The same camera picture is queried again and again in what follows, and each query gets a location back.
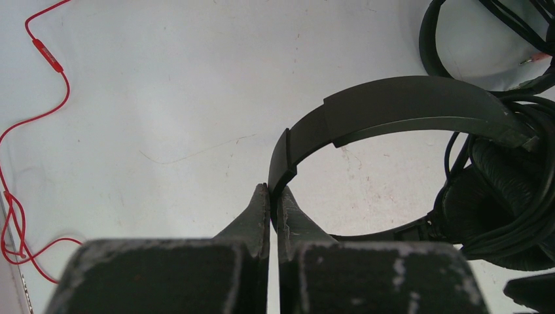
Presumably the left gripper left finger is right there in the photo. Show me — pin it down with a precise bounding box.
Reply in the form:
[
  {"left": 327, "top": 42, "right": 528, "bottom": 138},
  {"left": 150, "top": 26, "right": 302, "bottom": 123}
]
[{"left": 46, "top": 184, "right": 270, "bottom": 313}]

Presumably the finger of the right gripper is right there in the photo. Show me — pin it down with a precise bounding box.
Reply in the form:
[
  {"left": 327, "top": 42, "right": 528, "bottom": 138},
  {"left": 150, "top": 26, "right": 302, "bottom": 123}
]
[{"left": 503, "top": 273, "right": 554, "bottom": 313}]

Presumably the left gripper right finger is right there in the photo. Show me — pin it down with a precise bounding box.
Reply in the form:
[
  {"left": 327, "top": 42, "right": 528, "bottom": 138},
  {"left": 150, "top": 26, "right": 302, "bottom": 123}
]
[{"left": 276, "top": 188, "right": 488, "bottom": 313}]

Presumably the small headphones black cable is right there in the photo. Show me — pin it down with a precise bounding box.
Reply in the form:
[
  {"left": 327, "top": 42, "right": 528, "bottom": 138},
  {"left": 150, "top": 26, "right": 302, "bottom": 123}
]
[{"left": 442, "top": 95, "right": 555, "bottom": 261}]

